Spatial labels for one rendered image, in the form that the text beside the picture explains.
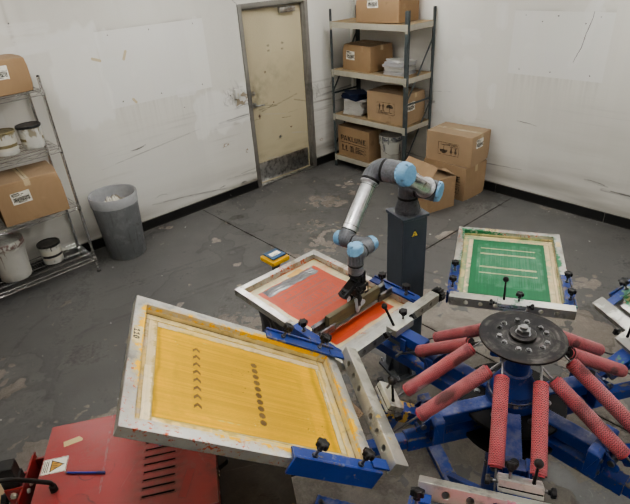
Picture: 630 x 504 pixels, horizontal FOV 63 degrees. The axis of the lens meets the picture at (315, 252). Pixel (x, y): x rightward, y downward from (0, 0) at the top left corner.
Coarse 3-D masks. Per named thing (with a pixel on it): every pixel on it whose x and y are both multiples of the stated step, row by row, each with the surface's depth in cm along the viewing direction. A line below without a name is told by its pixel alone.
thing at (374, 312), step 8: (320, 272) 294; (304, 280) 287; (336, 280) 285; (336, 304) 266; (376, 304) 264; (368, 312) 258; (376, 312) 258; (384, 312) 257; (360, 320) 253; (368, 320) 252
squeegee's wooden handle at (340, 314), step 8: (376, 288) 258; (368, 296) 255; (376, 296) 260; (344, 304) 247; (352, 304) 248; (368, 304) 257; (336, 312) 242; (344, 312) 245; (352, 312) 250; (328, 320) 240; (336, 320) 243
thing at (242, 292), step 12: (312, 252) 307; (288, 264) 297; (300, 264) 301; (336, 264) 293; (264, 276) 287; (276, 276) 291; (240, 288) 278; (252, 288) 281; (252, 300) 267; (396, 300) 266; (264, 312) 261; (276, 312) 257; (396, 312) 251; (360, 336) 237
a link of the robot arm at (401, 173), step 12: (384, 168) 248; (396, 168) 244; (408, 168) 244; (384, 180) 251; (396, 180) 245; (408, 180) 246; (420, 180) 262; (432, 180) 276; (420, 192) 272; (432, 192) 276
